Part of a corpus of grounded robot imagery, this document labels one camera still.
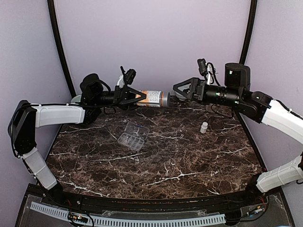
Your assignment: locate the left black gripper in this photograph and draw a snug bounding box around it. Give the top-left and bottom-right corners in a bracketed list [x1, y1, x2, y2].
[94, 85, 150, 111]

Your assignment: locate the amber pill bottle grey cap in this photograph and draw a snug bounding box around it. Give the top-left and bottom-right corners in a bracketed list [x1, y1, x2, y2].
[136, 89, 171, 108]

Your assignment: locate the clear plastic pill organizer box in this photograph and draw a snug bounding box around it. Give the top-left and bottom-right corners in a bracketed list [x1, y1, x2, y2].
[117, 122, 150, 151]

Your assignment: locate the white pill bottle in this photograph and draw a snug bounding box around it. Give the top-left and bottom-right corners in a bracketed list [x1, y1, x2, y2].
[200, 122, 208, 134]

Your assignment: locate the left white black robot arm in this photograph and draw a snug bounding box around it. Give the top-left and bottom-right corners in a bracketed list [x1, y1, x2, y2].
[8, 70, 146, 206]

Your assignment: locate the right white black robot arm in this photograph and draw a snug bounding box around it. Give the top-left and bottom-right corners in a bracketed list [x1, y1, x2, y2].
[173, 63, 303, 205]

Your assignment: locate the right celadon green bowl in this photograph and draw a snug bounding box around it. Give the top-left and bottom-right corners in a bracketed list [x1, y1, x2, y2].
[175, 92, 187, 101]

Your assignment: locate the celadon green bowl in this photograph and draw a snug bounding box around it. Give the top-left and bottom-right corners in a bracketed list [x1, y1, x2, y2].
[175, 92, 187, 101]
[71, 95, 81, 104]

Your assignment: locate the left celadon green bowl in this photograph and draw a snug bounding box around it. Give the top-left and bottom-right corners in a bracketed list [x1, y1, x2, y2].
[71, 95, 81, 104]

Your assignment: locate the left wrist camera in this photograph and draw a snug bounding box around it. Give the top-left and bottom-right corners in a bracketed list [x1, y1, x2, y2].
[116, 66, 136, 88]

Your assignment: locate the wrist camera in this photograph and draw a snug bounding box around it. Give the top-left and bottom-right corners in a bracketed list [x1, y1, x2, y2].
[197, 59, 220, 86]
[116, 66, 136, 88]

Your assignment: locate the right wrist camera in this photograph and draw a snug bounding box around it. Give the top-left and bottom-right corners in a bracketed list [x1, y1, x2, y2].
[197, 59, 220, 86]

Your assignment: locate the right black frame post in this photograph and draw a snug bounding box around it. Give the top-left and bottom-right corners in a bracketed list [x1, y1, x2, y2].
[239, 0, 258, 64]

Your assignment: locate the black frame post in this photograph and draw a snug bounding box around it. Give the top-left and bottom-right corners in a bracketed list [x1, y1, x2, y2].
[239, 0, 258, 64]
[47, 0, 76, 97]

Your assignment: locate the left black frame post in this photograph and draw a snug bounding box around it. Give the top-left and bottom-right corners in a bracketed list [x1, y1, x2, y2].
[47, 0, 76, 97]

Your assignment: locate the white slotted cable duct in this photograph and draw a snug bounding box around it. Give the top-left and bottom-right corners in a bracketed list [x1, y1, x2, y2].
[29, 202, 226, 227]

